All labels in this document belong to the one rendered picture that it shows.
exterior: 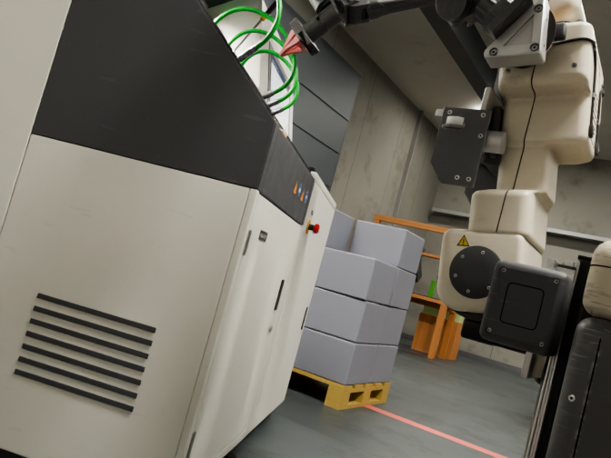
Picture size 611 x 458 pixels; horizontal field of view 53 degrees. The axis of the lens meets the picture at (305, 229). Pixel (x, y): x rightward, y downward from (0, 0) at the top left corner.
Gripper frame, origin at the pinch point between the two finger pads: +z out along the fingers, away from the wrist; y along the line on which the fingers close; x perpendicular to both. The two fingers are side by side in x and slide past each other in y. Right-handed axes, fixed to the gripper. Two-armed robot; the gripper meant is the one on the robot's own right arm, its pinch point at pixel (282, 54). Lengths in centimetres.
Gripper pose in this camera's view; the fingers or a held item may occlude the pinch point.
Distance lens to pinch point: 184.2
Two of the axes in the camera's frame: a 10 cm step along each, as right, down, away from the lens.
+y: -4.4, -8.3, 3.5
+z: -8.1, 5.3, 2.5
